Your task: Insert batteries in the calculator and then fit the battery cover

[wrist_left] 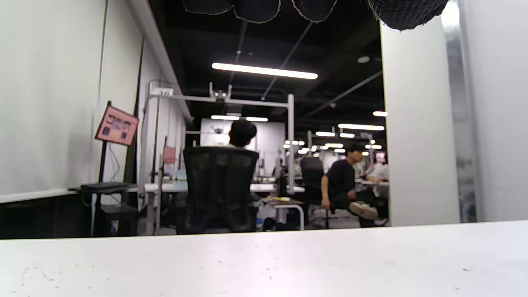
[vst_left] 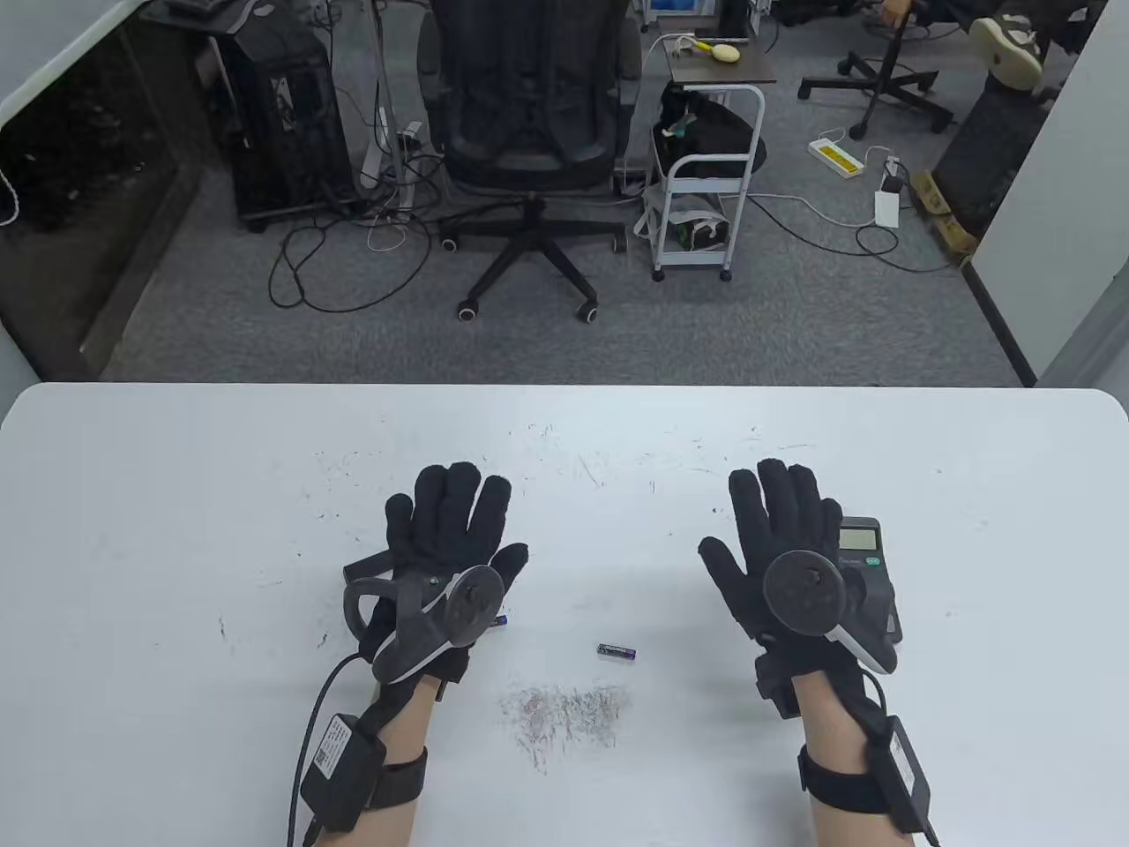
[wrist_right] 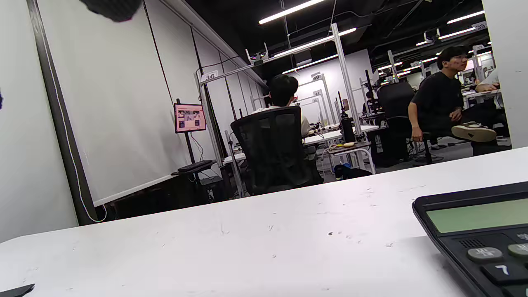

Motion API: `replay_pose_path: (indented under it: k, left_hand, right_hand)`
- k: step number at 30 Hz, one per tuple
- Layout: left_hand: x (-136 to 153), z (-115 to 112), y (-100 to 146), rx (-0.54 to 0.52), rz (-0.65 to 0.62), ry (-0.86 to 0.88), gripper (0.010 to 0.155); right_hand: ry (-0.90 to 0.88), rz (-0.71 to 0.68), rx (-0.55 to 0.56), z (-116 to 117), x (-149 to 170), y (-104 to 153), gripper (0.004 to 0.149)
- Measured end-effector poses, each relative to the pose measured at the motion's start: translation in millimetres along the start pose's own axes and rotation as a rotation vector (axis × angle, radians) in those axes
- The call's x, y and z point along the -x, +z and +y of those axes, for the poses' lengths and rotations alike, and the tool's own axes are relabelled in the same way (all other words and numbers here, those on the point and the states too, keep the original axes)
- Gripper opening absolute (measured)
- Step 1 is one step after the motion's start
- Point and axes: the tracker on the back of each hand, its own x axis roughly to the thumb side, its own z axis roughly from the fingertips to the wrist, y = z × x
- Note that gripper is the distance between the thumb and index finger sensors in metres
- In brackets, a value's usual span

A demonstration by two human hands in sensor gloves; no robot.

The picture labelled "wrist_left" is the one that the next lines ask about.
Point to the white metal frame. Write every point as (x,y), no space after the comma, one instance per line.
(291,144)

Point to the row of ceiling light tubes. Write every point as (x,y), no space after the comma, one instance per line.
(264,71)

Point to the flat computer monitor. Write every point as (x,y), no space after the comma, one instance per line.
(117,126)

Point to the black computer tower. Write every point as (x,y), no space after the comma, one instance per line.
(117,220)

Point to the black monitor stand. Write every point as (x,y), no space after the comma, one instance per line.
(103,165)

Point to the small flat monitor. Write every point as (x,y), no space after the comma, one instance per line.
(169,154)

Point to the black mesh office chair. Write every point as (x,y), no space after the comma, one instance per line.
(218,185)

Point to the white cart with wooden top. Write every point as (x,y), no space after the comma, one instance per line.
(284,203)

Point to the person's left hand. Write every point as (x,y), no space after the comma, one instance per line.
(404,14)

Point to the black swivel chair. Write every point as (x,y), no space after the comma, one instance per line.
(312,173)

